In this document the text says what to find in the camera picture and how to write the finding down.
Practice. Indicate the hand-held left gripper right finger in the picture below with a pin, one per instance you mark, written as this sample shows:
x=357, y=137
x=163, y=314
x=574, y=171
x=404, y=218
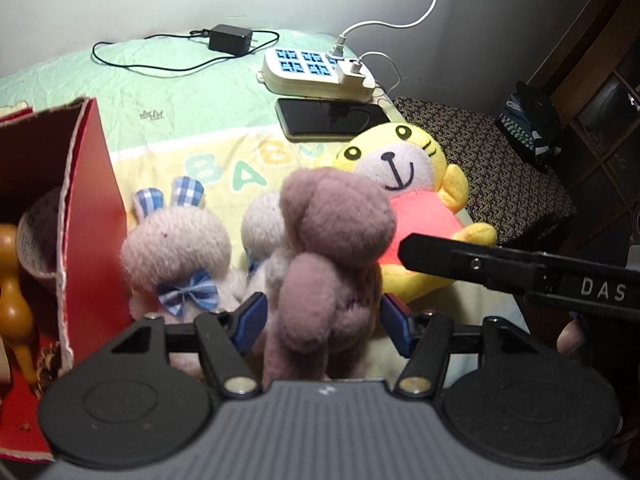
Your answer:
x=396, y=321

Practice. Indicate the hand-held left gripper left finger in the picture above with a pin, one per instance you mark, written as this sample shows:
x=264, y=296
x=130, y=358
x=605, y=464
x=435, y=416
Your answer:
x=251, y=317

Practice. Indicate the person's right hand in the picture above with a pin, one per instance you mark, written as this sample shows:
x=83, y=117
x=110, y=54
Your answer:
x=570, y=341

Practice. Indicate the woven printed basket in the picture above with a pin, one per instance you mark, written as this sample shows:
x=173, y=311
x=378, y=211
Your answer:
x=37, y=240

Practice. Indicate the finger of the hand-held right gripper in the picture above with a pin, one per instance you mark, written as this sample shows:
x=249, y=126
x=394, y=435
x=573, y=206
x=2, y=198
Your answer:
x=450, y=257

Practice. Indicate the brown patterned stool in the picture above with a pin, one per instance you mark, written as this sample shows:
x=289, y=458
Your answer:
x=500, y=175

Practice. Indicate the yellow plush bear red shirt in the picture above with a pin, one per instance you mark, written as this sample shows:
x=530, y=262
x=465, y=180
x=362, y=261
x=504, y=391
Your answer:
x=400, y=165

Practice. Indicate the pile of dark clothes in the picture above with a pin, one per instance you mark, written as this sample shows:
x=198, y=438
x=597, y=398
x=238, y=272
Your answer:
x=530, y=120

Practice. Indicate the small white plush bunny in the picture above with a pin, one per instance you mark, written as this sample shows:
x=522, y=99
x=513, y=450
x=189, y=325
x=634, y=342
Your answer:
x=175, y=250

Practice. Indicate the black smartphone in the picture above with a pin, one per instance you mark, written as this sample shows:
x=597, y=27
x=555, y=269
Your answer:
x=330, y=117

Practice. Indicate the red cardboard box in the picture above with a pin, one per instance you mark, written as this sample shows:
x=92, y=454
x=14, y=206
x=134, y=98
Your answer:
x=92, y=220

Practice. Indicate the white plug-in charger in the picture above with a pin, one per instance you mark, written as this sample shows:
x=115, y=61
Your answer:
x=352, y=72

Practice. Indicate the dark wooden cabinet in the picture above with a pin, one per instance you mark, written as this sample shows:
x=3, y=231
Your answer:
x=605, y=100

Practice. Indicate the white power strip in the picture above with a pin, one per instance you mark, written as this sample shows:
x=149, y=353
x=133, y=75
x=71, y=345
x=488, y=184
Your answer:
x=295, y=77

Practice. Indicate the green and yellow printed blanket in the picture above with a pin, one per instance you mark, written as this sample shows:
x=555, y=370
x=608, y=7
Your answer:
x=190, y=105

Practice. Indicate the large white plush bunny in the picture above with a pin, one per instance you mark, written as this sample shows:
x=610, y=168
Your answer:
x=262, y=225

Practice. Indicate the black power adapter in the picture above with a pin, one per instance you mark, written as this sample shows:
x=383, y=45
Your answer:
x=230, y=40

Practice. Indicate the mauve plush toy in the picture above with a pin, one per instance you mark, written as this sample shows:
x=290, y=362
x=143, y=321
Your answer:
x=335, y=230

